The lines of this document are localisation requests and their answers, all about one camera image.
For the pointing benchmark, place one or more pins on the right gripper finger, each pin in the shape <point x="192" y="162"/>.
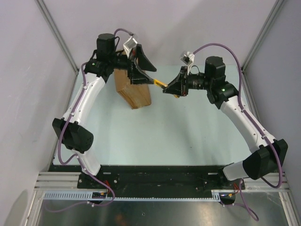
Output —
<point x="174" y="90"/>
<point x="176" y="83"/>

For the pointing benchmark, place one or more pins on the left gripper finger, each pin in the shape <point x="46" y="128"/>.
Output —
<point x="145" y="78"/>
<point x="143" y="62"/>

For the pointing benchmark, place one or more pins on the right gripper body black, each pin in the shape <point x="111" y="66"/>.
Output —
<point x="185" y="86"/>

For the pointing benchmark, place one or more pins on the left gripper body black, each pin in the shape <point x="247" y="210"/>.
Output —
<point x="133" y="56"/>

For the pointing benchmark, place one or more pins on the yellow utility knife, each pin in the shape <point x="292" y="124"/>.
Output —
<point x="160" y="84"/>

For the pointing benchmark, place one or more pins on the brown cardboard express box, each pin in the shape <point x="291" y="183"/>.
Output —
<point x="136" y="96"/>

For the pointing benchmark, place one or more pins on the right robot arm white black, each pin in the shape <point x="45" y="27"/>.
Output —
<point x="267" y="153"/>

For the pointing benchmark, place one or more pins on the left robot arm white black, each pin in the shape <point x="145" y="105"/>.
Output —
<point x="70" y="128"/>

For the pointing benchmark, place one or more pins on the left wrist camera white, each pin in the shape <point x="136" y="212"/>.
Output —
<point x="129" y="45"/>

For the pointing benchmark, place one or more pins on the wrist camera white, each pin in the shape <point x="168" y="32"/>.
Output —
<point x="129" y="45"/>
<point x="187" y="58"/>

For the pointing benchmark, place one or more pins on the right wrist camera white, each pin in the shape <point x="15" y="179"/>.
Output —
<point x="187" y="58"/>

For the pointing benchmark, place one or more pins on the left aluminium frame post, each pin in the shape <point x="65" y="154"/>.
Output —
<point x="56" y="33"/>

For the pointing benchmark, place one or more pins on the aluminium frame post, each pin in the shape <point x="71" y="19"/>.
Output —
<point x="273" y="14"/>
<point x="56" y="33"/>

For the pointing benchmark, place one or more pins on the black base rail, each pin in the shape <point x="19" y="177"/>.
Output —
<point x="165" y="181"/>

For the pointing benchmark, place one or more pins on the right aluminium frame post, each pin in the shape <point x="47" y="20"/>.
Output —
<point x="273" y="14"/>

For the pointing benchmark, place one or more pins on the white slotted cable duct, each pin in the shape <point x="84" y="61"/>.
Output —
<point x="214" y="196"/>

